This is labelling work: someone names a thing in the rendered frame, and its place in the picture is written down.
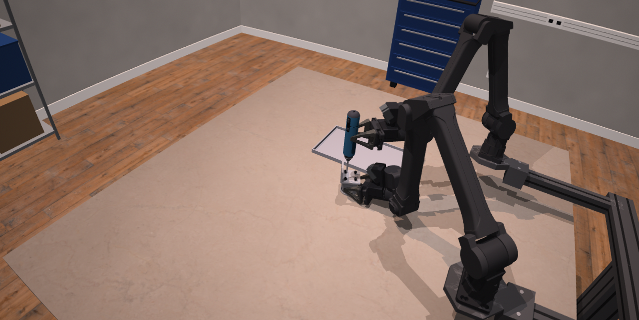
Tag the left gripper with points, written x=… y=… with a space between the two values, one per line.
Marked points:
x=362 y=191

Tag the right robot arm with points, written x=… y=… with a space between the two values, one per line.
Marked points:
x=489 y=30

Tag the grey l-shaped bracket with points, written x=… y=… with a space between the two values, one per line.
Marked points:
x=350 y=175

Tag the dark blue electric screwdriver barrel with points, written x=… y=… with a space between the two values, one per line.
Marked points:
x=352 y=125

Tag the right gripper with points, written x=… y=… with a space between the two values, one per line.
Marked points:
x=374 y=133

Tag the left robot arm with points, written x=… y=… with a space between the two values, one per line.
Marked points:
x=483 y=260

